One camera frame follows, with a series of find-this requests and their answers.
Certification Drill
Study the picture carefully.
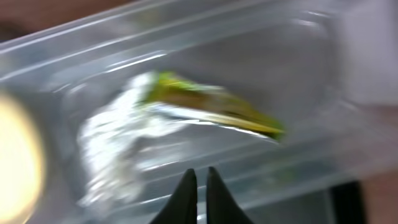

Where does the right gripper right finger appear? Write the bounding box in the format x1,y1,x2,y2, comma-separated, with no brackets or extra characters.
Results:
206,167,253,224

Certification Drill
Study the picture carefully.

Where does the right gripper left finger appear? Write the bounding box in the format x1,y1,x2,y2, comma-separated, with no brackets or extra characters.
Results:
150,169,198,224

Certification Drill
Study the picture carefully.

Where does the white tissue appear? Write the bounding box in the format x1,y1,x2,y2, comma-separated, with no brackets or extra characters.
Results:
78,72,186,207

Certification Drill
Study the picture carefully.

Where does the green snack wrapper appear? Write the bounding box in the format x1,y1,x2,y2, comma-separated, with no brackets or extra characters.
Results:
138,71,285,141

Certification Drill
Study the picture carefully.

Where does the black waste tray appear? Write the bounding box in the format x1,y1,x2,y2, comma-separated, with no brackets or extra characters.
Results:
328,181,368,224

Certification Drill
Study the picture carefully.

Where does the clear plastic container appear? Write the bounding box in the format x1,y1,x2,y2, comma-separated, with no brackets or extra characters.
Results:
1,1,397,223

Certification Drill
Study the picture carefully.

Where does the yellow round plate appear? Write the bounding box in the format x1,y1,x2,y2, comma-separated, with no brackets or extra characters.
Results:
1,92,46,224

